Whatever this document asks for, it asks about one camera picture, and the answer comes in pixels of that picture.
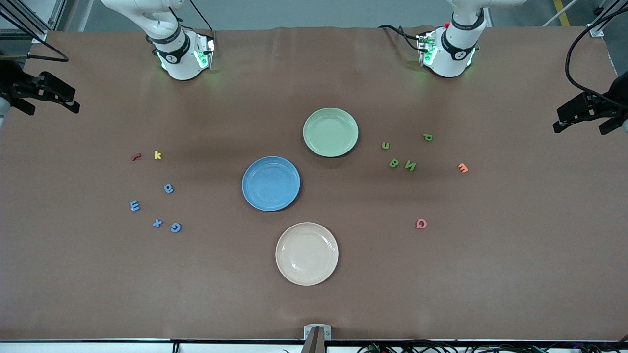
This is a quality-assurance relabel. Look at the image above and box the brown table cover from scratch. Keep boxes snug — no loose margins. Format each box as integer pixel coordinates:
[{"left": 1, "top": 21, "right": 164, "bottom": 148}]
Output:
[{"left": 0, "top": 25, "right": 628, "bottom": 342}]

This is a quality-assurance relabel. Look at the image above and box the blue plate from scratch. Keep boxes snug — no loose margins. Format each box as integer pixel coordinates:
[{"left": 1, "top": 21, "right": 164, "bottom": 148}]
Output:
[{"left": 242, "top": 156, "right": 301, "bottom": 212}]

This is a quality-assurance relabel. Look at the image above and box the green plate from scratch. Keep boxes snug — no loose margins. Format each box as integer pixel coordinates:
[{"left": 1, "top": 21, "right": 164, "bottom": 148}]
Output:
[{"left": 303, "top": 107, "right": 359, "bottom": 158}]

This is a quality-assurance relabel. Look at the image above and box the beige plate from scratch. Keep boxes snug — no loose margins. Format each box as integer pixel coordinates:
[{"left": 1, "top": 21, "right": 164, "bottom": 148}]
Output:
[{"left": 275, "top": 222, "right": 339, "bottom": 286}]

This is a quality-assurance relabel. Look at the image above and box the aluminium frame profile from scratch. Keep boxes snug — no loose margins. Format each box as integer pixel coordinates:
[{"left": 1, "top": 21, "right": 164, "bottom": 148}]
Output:
[
  {"left": 589, "top": 0, "right": 628, "bottom": 38},
  {"left": 0, "top": 0, "right": 67, "bottom": 43}
]

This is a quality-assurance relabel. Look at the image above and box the black right arm base cable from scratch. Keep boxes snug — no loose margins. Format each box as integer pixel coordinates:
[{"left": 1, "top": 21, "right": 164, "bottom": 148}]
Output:
[{"left": 189, "top": 0, "right": 214, "bottom": 31}]

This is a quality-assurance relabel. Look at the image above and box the black arm base cable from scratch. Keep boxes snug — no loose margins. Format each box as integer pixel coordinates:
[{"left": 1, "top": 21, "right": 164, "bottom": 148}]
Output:
[
  {"left": 378, "top": 24, "right": 423, "bottom": 52},
  {"left": 189, "top": 0, "right": 214, "bottom": 31}
]

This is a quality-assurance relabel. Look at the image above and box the black left arm base cable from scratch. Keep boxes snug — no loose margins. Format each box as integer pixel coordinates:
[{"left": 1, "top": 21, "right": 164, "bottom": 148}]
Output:
[{"left": 378, "top": 24, "right": 423, "bottom": 52}]

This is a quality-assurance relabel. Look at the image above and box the black cable bundle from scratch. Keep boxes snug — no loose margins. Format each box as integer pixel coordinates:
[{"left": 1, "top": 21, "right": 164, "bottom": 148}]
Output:
[{"left": 358, "top": 340, "right": 628, "bottom": 353}]

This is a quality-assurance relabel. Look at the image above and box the grey metal mount bracket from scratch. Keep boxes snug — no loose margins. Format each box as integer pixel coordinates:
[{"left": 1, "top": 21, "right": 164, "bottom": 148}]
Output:
[{"left": 302, "top": 325, "right": 332, "bottom": 353}]

